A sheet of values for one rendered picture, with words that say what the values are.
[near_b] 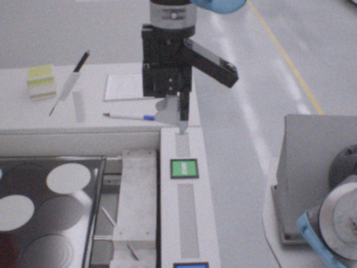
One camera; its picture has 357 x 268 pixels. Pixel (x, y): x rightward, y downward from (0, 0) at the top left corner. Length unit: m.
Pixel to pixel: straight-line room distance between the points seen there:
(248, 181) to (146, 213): 1.46
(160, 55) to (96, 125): 0.34
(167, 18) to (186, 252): 0.37
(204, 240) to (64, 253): 0.26
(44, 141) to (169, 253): 0.47
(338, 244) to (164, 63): 0.39
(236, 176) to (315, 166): 1.43
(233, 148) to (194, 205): 1.74
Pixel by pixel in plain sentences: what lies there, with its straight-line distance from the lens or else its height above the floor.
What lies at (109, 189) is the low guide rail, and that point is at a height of 0.84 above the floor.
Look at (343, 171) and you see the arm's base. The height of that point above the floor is 0.99.
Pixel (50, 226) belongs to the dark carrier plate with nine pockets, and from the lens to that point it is 0.80.
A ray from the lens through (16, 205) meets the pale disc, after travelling 0.86.
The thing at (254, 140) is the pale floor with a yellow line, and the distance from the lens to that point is 2.54.
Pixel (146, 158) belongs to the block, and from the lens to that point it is 0.91.
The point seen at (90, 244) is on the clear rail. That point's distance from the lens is 0.75.
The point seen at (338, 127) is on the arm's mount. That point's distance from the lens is 0.88.
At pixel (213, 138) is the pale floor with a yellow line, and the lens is 2.52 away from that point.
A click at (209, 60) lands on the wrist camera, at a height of 1.21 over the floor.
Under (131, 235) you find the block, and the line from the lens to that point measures 0.74.
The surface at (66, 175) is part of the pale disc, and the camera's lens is 0.90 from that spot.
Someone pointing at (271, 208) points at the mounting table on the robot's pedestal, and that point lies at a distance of 0.93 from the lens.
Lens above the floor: 1.47
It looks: 36 degrees down
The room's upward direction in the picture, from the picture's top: straight up
